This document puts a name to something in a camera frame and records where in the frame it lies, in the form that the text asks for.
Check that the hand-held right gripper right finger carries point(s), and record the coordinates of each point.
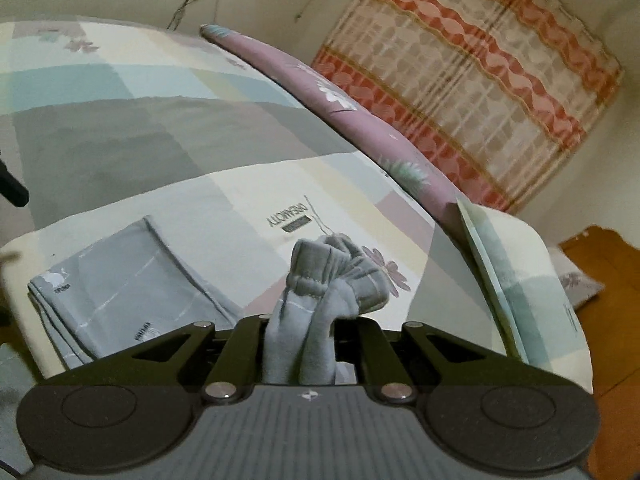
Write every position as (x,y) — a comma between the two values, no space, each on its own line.
(372,345)

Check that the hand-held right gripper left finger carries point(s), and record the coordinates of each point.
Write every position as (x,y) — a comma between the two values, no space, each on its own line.
(247,345)

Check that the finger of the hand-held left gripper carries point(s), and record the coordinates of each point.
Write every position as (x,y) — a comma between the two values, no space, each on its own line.
(12,185)

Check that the grey patterned sweater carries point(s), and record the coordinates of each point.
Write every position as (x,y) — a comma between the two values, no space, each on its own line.
(310,310)

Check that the checked pillow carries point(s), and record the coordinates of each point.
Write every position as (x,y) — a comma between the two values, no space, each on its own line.
(525,290)

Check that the small floral pillow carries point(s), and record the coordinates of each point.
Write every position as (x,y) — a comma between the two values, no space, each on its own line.
(580,280)

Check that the purple floral quilt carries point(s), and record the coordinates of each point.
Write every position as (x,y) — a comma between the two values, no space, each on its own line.
(340,110)

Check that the patterned curtain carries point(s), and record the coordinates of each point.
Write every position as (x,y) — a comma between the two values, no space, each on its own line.
(475,85)

